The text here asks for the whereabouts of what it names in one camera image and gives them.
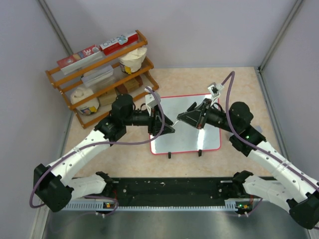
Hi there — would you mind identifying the white bag upper shelf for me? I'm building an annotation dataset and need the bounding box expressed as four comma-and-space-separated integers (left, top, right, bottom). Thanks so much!
119, 47, 147, 74

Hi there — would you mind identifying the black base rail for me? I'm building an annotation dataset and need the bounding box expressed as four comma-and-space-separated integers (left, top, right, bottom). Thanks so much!
84, 177, 252, 207

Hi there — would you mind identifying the pink framed whiteboard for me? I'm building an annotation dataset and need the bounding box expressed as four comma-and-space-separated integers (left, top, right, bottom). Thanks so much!
150, 94, 221, 154

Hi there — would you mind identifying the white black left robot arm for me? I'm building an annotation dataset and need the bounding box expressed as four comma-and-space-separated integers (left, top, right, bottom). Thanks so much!
29, 91, 175, 212

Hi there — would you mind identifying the brown block right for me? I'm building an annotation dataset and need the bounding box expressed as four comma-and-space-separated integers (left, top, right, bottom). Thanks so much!
116, 76, 143, 94

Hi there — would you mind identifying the red white wrap box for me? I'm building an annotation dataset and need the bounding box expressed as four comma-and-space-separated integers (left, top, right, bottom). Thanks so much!
57, 44, 103, 75

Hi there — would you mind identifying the clear plastic box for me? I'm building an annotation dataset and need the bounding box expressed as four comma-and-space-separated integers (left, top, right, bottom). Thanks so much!
81, 65, 114, 87

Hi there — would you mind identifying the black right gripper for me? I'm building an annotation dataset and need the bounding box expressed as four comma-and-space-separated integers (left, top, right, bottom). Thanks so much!
177, 98, 238, 134

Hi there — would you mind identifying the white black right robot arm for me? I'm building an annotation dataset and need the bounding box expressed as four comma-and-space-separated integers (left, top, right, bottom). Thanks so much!
177, 99, 319, 230

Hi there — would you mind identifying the white bag lower shelf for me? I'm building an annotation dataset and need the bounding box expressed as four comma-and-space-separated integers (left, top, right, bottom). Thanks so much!
70, 87, 100, 117

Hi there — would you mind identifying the red foil box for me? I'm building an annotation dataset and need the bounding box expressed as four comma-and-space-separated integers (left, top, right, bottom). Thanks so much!
99, 31, 139, 55

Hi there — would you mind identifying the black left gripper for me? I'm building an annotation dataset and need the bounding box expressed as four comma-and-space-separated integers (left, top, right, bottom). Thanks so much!
123, 105, 174, 136

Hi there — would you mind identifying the grey slotted cable duct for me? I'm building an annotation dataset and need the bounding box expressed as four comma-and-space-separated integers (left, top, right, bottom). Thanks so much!
61, 199, 252, 212

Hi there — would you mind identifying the white bag shelf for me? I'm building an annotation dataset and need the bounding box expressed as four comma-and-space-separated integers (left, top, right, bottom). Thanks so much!
119, 47, 147, 74
70, 87, 100, 117

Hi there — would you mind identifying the tan block left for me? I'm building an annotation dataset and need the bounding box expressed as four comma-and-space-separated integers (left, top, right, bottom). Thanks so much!
98, 89, 117, 106

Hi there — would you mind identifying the orange wooden shelf rack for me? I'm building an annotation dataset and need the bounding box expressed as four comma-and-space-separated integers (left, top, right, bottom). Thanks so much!
45, 30, 159, 128

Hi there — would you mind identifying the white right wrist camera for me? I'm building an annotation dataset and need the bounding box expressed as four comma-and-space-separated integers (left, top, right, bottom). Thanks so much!
207, 82, 224, 100

